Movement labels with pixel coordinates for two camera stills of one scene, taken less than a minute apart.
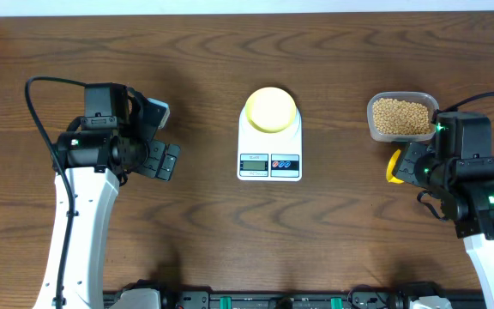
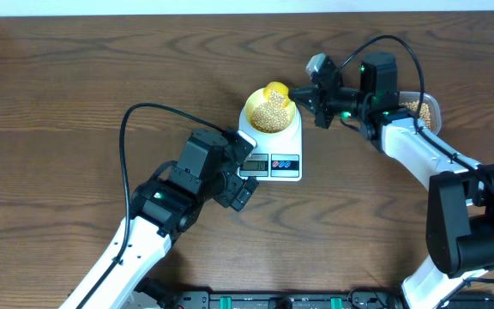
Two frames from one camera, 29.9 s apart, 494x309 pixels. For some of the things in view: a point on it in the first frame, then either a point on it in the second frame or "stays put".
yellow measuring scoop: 390,177 → 279,87
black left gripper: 152,164 → 234,183
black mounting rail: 300,300 stays put
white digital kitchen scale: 269,156 stays put
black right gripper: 413,151 → 316,99
